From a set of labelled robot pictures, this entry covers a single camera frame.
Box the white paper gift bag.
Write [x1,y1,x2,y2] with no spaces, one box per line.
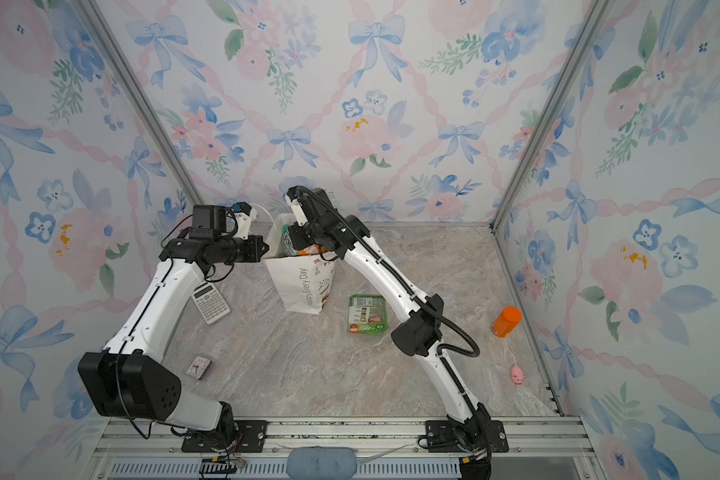
[262,214,336,315]

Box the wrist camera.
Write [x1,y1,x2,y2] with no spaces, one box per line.
[286,186,310,227]
[232,202,257,240]

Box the grey blue cushion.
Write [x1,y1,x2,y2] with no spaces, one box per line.
[286,446,357,480]

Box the pink small toy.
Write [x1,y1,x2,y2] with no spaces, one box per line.
[510,365,525,385]

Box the aluminium rail frame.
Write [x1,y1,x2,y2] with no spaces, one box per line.
[81,416,606,479]

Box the green back-side snack bag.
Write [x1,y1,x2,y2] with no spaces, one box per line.
[347,294,388,336]

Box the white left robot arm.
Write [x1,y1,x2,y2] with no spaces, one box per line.
[77,235,269,450]

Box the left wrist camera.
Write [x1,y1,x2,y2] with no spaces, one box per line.
[232,202,257,240]

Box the small card box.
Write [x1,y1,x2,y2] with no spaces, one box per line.
[185,355,212,380]

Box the white calculator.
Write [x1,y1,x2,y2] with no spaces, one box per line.
[192,282,231,325]

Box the orange bottle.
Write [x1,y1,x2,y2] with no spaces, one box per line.
[491,306,523,338]

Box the teal red Fox's candy bag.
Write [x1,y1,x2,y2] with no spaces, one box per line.
[282,225,299,257]

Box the orange Fox's candy bag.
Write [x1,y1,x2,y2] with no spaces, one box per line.
[295,244,326,256]

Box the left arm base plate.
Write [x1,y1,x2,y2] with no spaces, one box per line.
[181,419,269,454]

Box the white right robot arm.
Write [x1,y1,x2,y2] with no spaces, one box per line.
[287,186,499,453]

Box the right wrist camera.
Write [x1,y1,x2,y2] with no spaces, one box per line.
[286,186,310,227]

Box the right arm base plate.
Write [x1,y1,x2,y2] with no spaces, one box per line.
[418,419,509,455]

